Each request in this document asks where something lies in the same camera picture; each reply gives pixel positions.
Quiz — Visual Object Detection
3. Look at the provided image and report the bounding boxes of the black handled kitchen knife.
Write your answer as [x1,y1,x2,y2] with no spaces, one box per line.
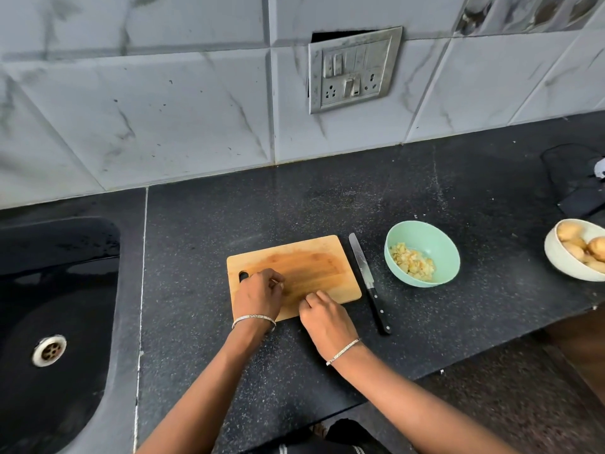
[348,233,393,335]

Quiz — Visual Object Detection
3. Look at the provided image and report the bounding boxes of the wooden cutting board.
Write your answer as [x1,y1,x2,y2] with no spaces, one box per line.
[226,235,363,323]

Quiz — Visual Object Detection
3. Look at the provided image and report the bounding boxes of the mint green bowl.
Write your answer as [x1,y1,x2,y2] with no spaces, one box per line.
[384,220,461,289]

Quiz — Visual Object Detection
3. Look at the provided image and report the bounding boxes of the person's left hand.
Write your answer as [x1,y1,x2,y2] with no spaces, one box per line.
[233,268,286,323]

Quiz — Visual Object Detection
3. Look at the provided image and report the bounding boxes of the black cloth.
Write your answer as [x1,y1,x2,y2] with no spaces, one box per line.
[540,143,605,220]

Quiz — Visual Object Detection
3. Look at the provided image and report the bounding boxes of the chopped potato pieces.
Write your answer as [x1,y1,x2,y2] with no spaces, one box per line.
[389,242,436,282]

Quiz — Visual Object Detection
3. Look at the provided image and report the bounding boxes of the grey switch socket plate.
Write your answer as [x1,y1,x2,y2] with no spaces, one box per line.
[308,26,404,115]

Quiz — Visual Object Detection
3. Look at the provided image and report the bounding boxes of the black sink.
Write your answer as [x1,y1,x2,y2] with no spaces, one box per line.
[0,217,121,454]

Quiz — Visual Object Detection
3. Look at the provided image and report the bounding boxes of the metal sink drain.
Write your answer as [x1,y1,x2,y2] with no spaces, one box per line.
[32,335,68,368]

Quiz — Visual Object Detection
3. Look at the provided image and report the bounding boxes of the white bowl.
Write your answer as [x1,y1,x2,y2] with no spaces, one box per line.
[544,218,605,282]

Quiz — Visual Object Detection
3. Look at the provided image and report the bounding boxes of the person's left forearm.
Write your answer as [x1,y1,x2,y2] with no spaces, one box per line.
[136,321,277,454]

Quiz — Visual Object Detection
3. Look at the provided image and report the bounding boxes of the person's right forearm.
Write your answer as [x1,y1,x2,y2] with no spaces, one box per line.
[328,342,518,454]

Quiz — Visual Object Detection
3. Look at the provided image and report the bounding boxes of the person's right hand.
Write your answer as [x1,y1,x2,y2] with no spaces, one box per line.
[299,290,361,362]

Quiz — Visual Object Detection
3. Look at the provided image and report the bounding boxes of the silver bangle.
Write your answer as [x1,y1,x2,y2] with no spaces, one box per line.
[231,314,277,332]
[325,338,362,367]

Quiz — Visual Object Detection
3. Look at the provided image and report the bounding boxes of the person's dark clothing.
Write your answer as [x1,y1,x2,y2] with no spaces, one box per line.
[265,418,393,454]

